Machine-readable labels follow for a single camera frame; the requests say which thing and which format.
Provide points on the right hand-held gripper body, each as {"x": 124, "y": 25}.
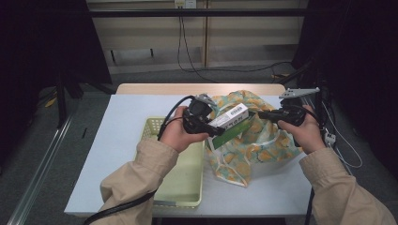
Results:
{"x": 292, "y": 114}

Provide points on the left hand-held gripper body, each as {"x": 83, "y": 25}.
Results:
{"x": 197, "y": 117}

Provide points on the long white and green box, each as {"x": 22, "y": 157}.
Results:
{"x": 230, "y": 117}

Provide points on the orange slice print cloth bag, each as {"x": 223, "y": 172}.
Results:
{"x": 266, "y": 143}

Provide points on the light green plastic basket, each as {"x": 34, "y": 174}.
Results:
{"x": 184, "y": 175}

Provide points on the person's right hand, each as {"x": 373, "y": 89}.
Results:
{"x": 308, "y": 136}

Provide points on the person's left hand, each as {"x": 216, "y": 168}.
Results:
{"x": 175, "y": 134}

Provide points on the white power strip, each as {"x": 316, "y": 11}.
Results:
{"x": 330, "y": 138}

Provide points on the orange slice print cloth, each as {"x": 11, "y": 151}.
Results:
{"x": 125, "y": 109}

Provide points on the dark curtain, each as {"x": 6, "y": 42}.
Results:
{"x": 37, "y": 47}
{"x": 369, "y": 62}

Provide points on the small black floor item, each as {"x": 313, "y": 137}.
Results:
{"x": 84, "y": 132}

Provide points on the black horizontal bar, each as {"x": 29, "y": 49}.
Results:
{"x": 140, "y": 13}

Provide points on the yellow tape piece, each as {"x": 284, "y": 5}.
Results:
{"x": 51, "y": 102}

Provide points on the black wall bracket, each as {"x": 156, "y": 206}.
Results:
{"x": 113, "y": 56}
{"x": 152, "y": 52}

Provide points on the white wall socket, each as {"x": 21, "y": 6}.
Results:
{"x": 189, "y": 3}

